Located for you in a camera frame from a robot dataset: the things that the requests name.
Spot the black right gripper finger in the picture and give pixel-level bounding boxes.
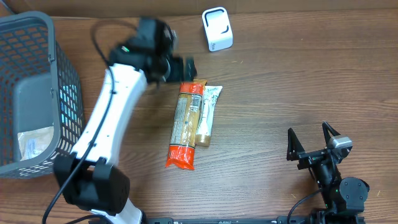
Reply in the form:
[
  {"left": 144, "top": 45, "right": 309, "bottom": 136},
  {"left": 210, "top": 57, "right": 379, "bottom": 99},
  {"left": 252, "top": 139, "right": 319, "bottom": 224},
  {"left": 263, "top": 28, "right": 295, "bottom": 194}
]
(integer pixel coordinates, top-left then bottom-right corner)
[
  {"left": 322, "top": 121, "right": 340, "bottom": 146},
  {"left": 287, "top": 128, "right": 305, "bottom": 156}
]

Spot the white cream tube gold cap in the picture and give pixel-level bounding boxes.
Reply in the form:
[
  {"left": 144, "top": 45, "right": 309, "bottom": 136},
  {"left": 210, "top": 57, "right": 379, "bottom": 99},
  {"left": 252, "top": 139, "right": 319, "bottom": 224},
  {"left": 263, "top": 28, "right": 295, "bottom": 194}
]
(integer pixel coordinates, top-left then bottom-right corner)
[{"left": 195, "top": 86, "right": 223, "bottom": 147}]

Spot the orange noodle packet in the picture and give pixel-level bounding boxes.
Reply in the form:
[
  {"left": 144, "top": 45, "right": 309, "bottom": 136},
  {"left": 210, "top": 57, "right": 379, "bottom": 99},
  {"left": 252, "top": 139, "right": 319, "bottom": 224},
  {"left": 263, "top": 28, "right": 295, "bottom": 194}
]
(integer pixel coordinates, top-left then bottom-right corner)
[{"left": 165, "top": 79, "right": 207, "bottom": 170}]

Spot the teal tissue packet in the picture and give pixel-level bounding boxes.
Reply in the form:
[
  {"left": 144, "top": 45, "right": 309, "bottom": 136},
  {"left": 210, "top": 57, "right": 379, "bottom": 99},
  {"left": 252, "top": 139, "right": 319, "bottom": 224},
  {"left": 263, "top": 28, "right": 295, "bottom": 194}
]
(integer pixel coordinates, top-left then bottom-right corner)
[{"left": 59, "top": 85, "right": 77, "bottom": 123}]

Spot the beige clear pouch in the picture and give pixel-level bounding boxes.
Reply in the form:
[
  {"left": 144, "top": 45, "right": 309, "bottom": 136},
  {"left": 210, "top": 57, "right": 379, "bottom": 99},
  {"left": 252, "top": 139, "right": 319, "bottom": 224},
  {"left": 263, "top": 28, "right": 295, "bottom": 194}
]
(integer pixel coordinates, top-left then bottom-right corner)
[{"left": 17, "top": 126, "right": 54, "bottom": 161}]

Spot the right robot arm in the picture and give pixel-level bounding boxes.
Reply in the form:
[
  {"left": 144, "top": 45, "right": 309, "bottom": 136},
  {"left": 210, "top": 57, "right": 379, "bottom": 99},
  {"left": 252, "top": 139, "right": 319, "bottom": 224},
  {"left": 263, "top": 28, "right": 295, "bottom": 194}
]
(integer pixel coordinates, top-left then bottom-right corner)
[{"left": 285, "top": 121, "right": 370, "bottom": 224}]

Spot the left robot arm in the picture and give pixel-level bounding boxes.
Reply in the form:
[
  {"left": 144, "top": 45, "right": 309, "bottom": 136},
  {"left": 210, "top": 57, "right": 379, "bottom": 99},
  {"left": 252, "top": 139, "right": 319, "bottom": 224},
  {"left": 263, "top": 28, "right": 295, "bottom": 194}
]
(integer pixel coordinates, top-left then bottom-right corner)
[{"left": 53, "top": 17, "right": 197, "bottom": 223}]

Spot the white barcode scanner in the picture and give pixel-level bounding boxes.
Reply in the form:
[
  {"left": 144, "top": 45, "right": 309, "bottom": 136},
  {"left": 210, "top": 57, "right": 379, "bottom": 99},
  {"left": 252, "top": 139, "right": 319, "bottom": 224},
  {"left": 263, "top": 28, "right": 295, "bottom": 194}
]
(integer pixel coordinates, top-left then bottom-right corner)
[{"left": 201, "top": 7, "right": 233, "bottom": 52}]

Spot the grey plastic shopping basket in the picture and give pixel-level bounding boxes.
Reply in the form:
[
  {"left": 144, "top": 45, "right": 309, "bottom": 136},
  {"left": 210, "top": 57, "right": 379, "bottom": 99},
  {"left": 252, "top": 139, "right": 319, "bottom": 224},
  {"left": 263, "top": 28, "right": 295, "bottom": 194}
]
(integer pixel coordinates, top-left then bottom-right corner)
[{"left": 1, "top": 11, "right": 84, "bottom": 179}]

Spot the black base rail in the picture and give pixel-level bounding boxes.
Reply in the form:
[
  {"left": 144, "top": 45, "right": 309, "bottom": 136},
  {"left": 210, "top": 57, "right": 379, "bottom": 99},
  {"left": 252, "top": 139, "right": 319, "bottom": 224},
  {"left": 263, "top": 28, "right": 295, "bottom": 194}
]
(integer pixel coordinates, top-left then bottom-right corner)
[{"left": 144, "top": 216, "right": 366, "bottom": 224}]

